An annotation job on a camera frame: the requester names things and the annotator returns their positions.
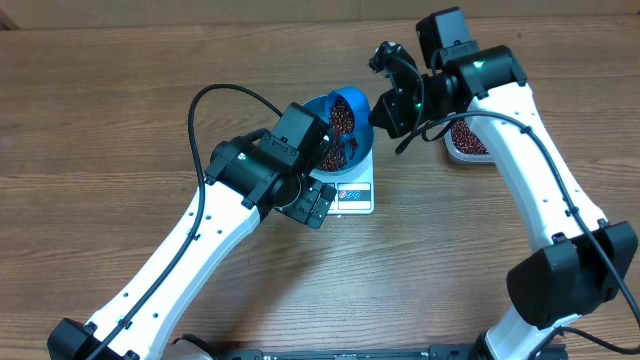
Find blue plastic measuring scoop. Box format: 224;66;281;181
325;87;370;135

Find red adzuki beans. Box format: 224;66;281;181
317;97;493;172

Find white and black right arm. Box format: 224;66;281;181
369;7;639;359

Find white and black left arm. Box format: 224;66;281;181
47;103;336;359

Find white digital kitchen scale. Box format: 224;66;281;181
312;150;375;215

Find blue metal bowl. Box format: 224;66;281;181
303;95;374;177

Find clear plastic food container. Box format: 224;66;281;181
444;120;493;165

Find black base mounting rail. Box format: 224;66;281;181
169;333;569;360

